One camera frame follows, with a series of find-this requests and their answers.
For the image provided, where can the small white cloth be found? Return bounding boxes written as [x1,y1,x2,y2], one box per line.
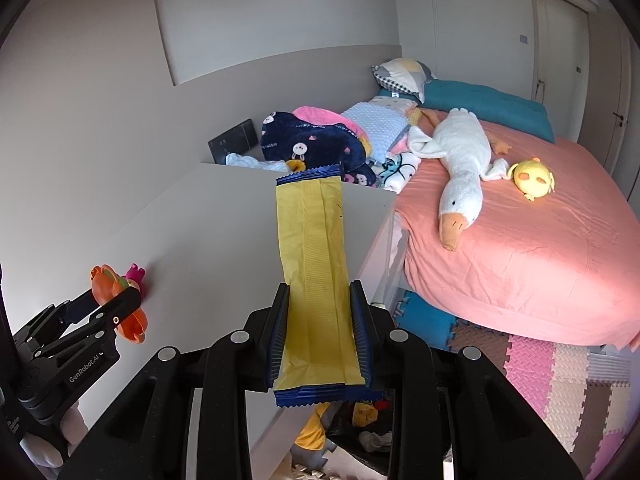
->
[224,152,289,174]

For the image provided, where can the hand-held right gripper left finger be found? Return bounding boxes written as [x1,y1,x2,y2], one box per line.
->
[57,283,291,480]

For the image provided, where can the white room door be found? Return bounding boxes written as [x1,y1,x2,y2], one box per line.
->
[530,0,591,111]

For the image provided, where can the teal quilt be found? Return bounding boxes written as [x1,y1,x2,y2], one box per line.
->
[421,79,556,144]

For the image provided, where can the bed with pink sheet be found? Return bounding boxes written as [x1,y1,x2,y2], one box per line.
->
[394,119,640,347]

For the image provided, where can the person's left hand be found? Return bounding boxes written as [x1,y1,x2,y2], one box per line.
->
[22,402,90,469]

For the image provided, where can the white goose plush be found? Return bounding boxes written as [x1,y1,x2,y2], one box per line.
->
[407,108,512,252]

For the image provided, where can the white printed cloth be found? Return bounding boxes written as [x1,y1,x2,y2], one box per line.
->
[374,152,422,194]

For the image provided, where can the yellow wrapper with blue edges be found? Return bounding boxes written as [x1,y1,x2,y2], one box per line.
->
[272,161,386,408]

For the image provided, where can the grey crumpled cloth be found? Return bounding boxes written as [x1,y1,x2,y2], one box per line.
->
[359,431,394,454]

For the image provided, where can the pink cloth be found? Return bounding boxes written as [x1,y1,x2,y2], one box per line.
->
[292,105,352,129]

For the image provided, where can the checked patterned pillow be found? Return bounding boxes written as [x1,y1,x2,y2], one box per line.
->
[372,58,437,104]

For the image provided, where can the yellow chick plush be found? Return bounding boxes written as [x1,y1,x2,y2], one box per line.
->
[507,158,556,203]

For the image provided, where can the yellow patterned bag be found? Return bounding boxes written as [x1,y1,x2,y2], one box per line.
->
[294,402,332,454]

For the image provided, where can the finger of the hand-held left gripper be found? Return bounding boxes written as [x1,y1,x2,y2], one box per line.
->
[35,288,143,361]
[12,291,97,344]

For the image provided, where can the foam floor mats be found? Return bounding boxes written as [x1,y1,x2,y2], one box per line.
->
[390,290,640,480]

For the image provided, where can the orange plastic toy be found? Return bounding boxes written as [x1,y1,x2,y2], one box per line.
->
[91,264,149,344]

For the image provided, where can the light blue dotted blanket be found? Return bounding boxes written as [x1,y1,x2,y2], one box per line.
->
[344,101,417,162]

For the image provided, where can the black bin bag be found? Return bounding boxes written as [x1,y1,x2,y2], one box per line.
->
[324,391,453,478]

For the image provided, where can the pink bear toy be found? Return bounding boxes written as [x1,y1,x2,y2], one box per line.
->
[124,263,147,299]

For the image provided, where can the dark wall socket panel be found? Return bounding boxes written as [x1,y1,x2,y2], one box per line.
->
[208,118,259,165]

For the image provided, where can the navy printed blanket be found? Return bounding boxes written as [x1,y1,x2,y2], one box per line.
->
[260,111,382,189]

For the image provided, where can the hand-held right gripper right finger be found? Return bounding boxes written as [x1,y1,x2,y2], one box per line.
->
[349,280,586,480]

